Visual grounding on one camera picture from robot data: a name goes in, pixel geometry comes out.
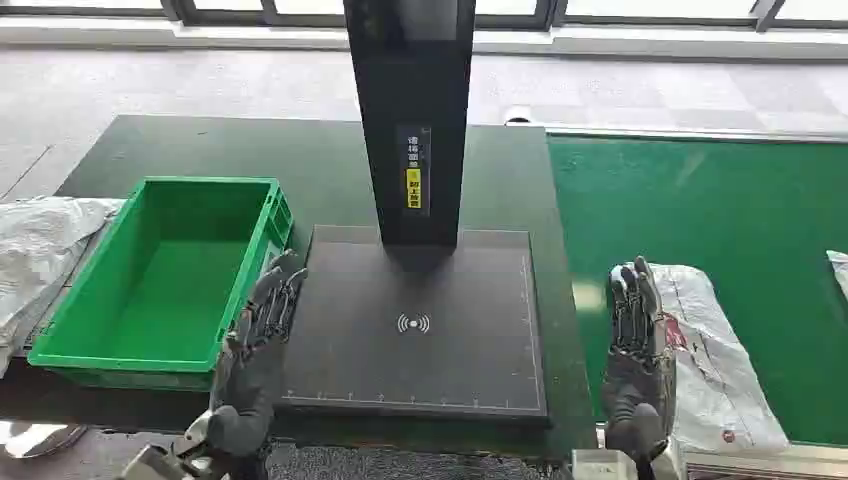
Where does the grey plastic mailer parcel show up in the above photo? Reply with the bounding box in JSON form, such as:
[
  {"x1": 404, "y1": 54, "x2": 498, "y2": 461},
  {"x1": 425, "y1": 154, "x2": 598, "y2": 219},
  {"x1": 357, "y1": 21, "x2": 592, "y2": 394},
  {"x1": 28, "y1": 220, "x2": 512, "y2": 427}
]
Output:
[
  {"x1": 826, "y1": 249, "x2": 848, "y2": 303},
  {"x1": 645, "y1": 263, "x2": 791, "y2": 457}
]

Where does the black scanner column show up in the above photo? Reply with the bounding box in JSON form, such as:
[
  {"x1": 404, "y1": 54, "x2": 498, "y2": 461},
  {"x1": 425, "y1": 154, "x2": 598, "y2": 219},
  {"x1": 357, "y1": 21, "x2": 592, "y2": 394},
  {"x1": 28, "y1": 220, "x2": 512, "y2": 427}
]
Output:
[{"x1": 342, "y1": 0, "x2": 477, "y2": 248}]

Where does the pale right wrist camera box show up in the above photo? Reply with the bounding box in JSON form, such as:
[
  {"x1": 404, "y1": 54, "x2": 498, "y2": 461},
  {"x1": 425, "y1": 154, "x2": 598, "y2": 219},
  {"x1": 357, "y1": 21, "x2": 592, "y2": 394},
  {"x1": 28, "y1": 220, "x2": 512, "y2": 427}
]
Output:
[{"x1": 571, "y1": 449, "x2": 639, "y2": 480}]

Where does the dark window frame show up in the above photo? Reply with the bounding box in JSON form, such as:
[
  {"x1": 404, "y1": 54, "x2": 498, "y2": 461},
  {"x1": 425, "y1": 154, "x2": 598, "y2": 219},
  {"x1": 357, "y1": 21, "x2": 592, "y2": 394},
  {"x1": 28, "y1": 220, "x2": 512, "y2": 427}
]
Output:
[{"x1": 0, "y1": 0, "x2": 848, "y2": 33}]

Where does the crumpled grey plastic bag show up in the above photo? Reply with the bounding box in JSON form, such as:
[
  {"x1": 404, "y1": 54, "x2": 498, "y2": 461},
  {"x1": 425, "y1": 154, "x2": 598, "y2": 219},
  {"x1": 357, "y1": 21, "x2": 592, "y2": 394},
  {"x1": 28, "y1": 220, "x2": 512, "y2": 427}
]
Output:
[{"x1": 0, "y1": 195, "x2": 127, "y2": 379}]

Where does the black scanner platform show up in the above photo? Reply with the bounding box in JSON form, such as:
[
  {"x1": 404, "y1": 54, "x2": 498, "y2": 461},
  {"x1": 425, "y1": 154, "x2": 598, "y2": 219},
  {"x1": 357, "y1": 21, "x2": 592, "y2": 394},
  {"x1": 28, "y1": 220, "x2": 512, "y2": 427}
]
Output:
[{"x1": 274, "y1": 225, "x2": 550, "y2": 423}]

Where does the green conveyor belt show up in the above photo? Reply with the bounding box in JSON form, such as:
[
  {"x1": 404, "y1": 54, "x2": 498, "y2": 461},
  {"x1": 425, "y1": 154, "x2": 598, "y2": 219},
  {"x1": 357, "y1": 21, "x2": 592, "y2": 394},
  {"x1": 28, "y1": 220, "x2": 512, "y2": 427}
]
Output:
[{"x1": 547, "y1": 134, "x2": 848, "y2": 446}]

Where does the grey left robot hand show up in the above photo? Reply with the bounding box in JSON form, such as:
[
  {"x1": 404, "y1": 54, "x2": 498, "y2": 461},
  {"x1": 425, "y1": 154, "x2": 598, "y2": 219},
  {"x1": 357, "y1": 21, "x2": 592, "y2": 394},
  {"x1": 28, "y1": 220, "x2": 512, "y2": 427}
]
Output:
[{"x1": 209, "y1": 250, "x2": 309, "y2": 460}]

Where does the green plastic crate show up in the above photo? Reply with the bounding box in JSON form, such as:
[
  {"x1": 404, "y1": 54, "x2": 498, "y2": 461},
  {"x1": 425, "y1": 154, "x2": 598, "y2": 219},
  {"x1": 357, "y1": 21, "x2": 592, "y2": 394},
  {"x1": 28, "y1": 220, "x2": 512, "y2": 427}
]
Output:
[{"x1": 27, "y1": 176, "x2": 295, "y2": 392}]

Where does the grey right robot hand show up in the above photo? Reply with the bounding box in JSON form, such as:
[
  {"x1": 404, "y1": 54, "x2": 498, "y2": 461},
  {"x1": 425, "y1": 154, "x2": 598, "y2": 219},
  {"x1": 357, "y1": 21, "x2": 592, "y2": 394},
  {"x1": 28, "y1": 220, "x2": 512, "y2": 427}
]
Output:
[{"x1": 601, "y1": 256, "x2": 678, "y2": 465}]

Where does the shiny metal base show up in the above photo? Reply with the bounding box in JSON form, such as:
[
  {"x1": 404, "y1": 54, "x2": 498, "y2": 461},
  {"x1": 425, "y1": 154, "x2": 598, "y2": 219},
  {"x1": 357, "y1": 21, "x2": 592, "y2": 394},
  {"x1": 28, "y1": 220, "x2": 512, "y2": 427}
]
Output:
[{"x1": 0, "y1": 421, "x2": 89, "y2": 460}]

